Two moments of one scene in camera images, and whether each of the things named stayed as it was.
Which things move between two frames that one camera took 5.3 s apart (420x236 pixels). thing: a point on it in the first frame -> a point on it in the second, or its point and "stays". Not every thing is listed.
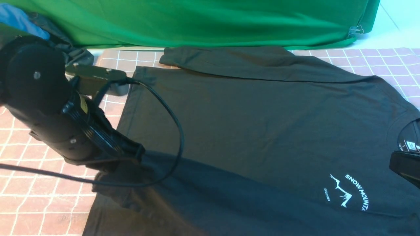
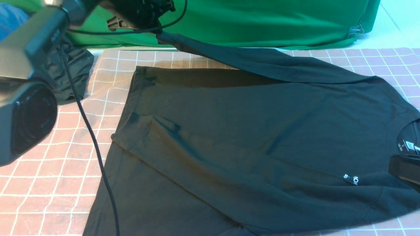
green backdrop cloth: [128, 24] stays
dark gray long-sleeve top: [258, 141] stays
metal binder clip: [355, 29] stays
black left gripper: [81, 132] -> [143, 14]
